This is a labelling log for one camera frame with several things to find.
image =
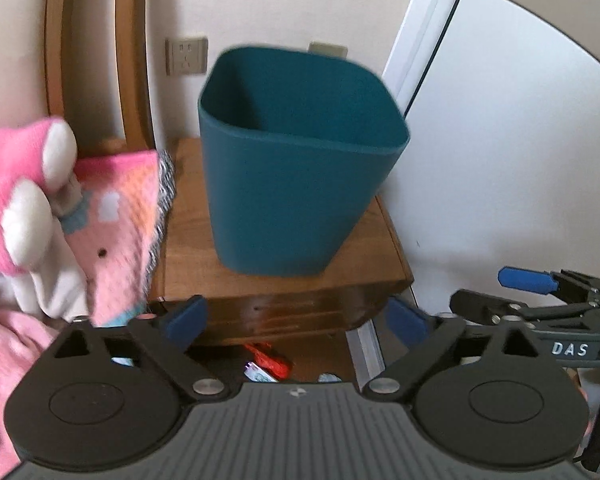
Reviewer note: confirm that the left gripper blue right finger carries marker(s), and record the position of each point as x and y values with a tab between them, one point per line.
431	344

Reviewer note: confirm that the pink clothing piece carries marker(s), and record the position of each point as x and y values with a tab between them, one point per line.
23	338

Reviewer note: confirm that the white cookie box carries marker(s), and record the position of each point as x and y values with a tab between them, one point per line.
255	373

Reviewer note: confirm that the teal plastic trash bin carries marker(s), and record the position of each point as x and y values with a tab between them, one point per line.
295	145

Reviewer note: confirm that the pink patterned bed quilt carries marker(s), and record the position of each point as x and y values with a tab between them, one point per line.
117	230

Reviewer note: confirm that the wooden nightstand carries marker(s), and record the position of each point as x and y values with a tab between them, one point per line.
327	316

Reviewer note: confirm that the pink plush toy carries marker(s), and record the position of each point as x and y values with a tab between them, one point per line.
36	162

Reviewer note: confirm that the left wall socket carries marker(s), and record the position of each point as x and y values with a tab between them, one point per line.
186	56

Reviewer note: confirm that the wall socket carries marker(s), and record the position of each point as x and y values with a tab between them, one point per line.
186	56
334	50

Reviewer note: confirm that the right wall socket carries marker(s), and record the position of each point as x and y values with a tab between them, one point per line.
334	50

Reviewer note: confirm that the clear plastic wrapper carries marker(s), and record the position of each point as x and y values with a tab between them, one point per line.
327	378

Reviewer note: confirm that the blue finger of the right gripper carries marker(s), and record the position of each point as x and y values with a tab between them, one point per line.
483	309
527	280

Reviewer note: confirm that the red plastic bag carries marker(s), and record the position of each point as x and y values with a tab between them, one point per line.
270	360

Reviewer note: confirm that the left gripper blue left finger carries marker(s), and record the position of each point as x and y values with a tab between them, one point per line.
164	339

